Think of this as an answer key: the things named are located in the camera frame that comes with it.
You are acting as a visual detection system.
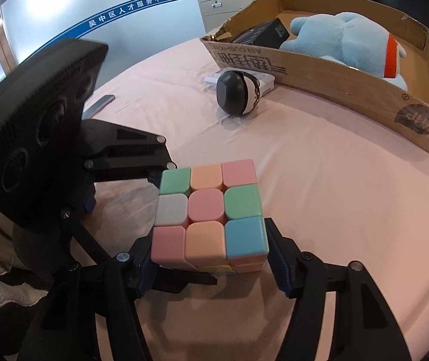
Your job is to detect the light blue plush toy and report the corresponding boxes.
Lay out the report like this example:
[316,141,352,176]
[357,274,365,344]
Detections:
[279,12,411,91]

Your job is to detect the brown cardboard box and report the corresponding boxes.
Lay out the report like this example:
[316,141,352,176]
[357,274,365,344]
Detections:
[199,0,429,155]

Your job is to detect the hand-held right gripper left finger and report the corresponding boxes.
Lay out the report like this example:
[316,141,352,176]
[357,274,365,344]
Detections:
[17,229,159,361]

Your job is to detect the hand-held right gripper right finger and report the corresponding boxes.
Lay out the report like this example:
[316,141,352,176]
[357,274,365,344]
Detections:
[265,217,412,361]

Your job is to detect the grey flat phone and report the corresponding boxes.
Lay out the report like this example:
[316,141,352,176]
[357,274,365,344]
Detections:
[82,95,115,119]

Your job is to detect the pastel puzzle cube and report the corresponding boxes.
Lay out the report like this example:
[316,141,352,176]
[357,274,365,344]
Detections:
[150,159,269,274]

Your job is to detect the white flat box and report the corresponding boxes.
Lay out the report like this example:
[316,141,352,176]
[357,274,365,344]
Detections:
[204,68,277,96]

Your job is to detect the black product box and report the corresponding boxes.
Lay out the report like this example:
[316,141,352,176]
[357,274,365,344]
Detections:
[232,18,290,49]

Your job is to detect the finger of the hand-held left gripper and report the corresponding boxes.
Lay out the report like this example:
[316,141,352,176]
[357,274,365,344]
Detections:
[82,118,178,186]
[61,211,218,295]

